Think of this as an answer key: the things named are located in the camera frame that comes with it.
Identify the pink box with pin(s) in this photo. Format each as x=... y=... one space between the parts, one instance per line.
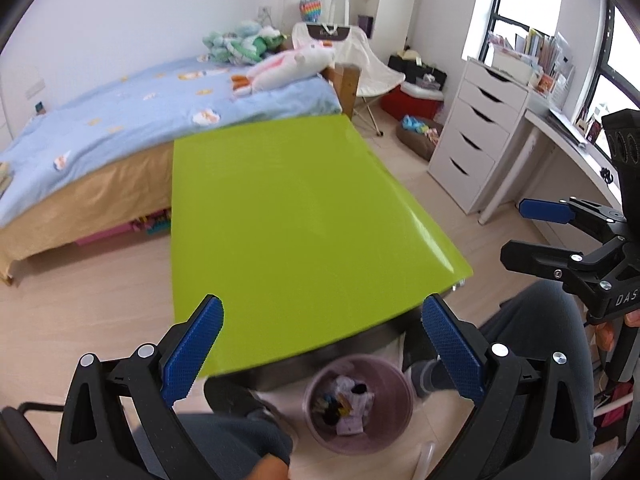
x=102 y=235

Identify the row of books and papers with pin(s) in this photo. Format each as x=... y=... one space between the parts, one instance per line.
x=530 y=55

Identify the teal plush toy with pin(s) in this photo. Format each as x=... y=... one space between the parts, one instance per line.
x=220 y=42

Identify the person's left leg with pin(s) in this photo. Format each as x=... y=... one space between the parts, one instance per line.
x=225 y=435

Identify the white pink plush toy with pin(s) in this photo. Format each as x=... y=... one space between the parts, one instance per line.
x=285 y=65

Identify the black framed window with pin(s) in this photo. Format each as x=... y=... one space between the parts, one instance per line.
x=492 y=15

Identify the black bag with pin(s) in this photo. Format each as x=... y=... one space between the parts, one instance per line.
x=400 y=65

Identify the white desk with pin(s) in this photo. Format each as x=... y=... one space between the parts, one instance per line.
x=505 y=185

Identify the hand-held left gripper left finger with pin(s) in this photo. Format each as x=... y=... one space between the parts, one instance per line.
x=192 y=350

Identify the purple box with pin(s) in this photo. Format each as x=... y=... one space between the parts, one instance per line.
x=366 y=24

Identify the red storage box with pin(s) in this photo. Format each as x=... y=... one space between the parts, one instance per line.
x=410 y=107

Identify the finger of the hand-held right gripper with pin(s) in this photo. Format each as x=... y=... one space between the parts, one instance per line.
x=535 y=259
x=545 y=210

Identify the black sock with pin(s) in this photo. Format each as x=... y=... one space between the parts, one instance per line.
x=359 y=388

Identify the clear plastic container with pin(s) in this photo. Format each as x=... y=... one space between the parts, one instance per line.
x=426 y=455

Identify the green striped plush toy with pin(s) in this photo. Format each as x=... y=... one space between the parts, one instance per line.
x=260 y=42

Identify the black office chair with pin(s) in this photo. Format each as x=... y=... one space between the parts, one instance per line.
x=20 y=440

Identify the blue printed blanket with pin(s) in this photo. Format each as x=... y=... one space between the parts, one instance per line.
x=125 y=120

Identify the colourful building blocks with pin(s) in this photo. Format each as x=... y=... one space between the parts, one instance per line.
x=150 y=223

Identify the white bookshelf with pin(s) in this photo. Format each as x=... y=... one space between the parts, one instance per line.
x=395 y=5

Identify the person's right hand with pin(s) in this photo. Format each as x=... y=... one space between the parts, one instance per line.
x=606 y=336

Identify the beige bed skirt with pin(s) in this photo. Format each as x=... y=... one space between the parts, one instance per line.
x=75 y=210

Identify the brown basket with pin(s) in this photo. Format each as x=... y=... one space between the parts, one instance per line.
x=415 y=142

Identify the white drawer cabinet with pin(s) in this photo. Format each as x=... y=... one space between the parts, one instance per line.
x=475 y=125

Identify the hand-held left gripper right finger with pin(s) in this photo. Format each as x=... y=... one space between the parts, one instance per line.
x=452 y=350

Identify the wooden bed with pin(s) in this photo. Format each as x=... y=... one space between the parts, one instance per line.
x=347 y=85

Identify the pink trash bin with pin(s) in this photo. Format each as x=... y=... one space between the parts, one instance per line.
x=395 y=390

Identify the blue yellow knit toy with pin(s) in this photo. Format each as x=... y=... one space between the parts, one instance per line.
x=415 y=124

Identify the white sock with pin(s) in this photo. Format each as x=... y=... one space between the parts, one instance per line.
x=362 y=402

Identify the white folding chair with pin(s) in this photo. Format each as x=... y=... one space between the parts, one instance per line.
x=360 y=60

